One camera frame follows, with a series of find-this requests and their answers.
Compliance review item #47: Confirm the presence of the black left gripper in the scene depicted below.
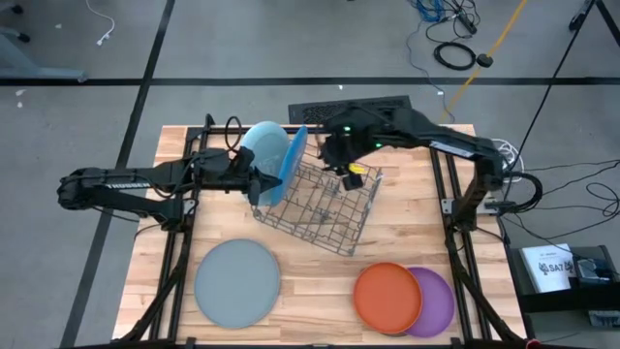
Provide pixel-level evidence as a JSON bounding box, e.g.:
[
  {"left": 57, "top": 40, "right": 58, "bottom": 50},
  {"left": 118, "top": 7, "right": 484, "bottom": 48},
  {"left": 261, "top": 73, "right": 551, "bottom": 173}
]
[{"left": 197, "top": 148, "right": 284, "bottom": 206}]

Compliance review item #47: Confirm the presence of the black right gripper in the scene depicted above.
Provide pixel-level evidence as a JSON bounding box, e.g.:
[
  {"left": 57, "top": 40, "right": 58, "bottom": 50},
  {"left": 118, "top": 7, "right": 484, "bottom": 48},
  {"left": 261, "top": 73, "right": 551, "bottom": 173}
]
[{"left": 319, "top": 130, "right": 364, "bottom": 191}]

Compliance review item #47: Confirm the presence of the grey wire dish rack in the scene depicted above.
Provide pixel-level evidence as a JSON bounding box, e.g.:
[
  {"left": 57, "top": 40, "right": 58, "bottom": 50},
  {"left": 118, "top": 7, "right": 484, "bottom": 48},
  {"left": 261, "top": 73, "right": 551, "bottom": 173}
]
[{"left": 251, "top": 140, "right": 384, "bottom": 258}]

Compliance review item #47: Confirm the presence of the light blue plate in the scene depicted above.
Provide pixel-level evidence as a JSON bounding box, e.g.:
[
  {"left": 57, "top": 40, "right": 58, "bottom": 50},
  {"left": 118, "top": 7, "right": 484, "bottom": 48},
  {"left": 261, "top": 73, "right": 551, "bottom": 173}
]
[{"left": 240, "top": 120, "right": 293, "bottom": 207}]

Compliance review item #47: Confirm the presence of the grey plate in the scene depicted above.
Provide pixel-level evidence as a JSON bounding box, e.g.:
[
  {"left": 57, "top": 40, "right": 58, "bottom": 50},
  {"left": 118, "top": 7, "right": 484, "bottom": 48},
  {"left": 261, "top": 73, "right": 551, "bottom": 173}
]
[{"left": 194, "top": 238, "right": 282, "bottom": 331}]

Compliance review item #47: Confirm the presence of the orange plate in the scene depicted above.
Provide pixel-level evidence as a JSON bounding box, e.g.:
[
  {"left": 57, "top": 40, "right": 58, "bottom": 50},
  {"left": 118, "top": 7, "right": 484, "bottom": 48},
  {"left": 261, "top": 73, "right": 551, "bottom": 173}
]
[{"left": 352, "top": 262, "right": 424, "bottom": 335}]

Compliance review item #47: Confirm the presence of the purple plate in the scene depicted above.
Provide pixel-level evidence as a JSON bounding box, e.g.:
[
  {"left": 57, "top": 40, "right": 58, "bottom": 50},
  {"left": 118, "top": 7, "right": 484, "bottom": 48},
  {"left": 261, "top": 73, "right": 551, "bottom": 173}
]
[{"left": 404, "top": 266, "right": 456, "bottom": 339}]

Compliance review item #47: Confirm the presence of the black floor vent grille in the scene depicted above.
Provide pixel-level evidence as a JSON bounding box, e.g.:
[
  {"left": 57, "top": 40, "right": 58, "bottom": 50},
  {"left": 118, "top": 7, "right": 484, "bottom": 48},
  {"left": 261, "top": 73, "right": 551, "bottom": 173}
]
[{"left": 288, "top": 95, "right": 413, "bottom": 126}]

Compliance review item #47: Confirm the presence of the black power strip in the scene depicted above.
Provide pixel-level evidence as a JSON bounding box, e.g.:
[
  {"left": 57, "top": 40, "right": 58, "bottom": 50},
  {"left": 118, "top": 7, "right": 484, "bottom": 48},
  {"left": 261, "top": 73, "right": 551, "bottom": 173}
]
[{"left": 454, "top": 7, "right": 480, "bottom": 36}]

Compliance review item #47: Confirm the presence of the white printed manual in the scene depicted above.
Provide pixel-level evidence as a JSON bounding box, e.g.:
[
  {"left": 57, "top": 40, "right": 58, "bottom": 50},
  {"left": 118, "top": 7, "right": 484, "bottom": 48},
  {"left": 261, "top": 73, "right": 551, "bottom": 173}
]
[{"left": 520, "top": 242, "right": 581, "bottom": 295}]

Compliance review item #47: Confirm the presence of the black cart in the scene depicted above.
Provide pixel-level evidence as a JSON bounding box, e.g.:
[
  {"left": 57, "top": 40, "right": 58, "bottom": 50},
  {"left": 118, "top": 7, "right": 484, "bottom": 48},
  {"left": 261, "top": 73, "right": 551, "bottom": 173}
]
[{"left": 507, "top": 244, "right": 620, "bottom": 329}]

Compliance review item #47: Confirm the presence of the grey furniture base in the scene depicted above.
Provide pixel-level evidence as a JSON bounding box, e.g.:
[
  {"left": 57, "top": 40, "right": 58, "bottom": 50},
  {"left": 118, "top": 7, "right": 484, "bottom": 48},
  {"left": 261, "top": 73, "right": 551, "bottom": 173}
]
[{"left": 0, "top": 0, "right": 88, "bottom": 83}]

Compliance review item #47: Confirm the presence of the grey electronic device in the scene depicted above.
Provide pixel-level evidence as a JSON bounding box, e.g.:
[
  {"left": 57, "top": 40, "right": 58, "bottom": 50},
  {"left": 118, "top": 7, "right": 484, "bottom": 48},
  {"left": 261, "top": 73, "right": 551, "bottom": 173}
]
[{"left": 573, "top": 256, "right": 615, "bottom": 285}]

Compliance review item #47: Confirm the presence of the black stand leg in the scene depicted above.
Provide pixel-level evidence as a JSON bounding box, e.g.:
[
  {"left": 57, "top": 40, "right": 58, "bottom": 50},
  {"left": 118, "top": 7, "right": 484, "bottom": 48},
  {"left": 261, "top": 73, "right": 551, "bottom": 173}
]
[{"left": 568, "top": 0, "right": 597, "bottom": 31}]

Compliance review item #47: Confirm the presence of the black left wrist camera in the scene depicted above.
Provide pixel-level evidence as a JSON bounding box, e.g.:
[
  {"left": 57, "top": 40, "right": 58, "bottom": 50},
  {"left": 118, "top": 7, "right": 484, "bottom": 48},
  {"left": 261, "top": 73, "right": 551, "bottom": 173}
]
[{"left": 227, "top": 144, "right": 257, "bottom": 171}]

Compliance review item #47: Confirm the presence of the black aluminium table frame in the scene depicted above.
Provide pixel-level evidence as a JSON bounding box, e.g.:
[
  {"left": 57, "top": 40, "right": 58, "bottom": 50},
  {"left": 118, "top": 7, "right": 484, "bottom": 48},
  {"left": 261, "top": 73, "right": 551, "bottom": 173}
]
[{"left": 115, "top": 113, "right": 529, "bottom": 349}]

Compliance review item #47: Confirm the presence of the black coiled cable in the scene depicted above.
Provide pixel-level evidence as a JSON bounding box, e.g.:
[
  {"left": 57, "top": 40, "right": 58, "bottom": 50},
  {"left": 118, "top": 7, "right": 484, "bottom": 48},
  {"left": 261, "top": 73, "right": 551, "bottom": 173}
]
[{"left": 432, "top": 41, "right": 479, "bottom": 72}]

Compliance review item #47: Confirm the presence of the white coiled cable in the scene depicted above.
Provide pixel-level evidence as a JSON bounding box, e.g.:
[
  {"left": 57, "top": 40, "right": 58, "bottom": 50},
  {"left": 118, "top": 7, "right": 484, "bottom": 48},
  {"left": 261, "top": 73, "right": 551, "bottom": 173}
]
[{"left": 491, "top": 138, "right": 527, "bottom": 184}]

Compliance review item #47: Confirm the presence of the black cable bundle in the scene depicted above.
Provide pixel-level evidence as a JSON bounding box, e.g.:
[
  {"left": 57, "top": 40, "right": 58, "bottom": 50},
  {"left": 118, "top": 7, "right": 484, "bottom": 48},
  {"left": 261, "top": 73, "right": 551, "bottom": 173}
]
[{"left": 503, "top": 159, "right": 620, "bottom": 241}]

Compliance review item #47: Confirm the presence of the blue cable bundle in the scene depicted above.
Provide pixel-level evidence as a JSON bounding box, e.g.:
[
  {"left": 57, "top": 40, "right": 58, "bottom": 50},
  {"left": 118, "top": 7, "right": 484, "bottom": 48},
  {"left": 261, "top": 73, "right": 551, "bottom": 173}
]
[{"left": 415, "top": 0, "right": 446, "bottom": 23}]

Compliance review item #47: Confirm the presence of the white cable with plug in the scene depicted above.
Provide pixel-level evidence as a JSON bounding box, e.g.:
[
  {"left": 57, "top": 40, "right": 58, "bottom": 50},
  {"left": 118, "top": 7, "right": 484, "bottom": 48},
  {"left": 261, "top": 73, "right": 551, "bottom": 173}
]
[{"left": 85, "top": 0, "right": 116, "bottom": 48}]

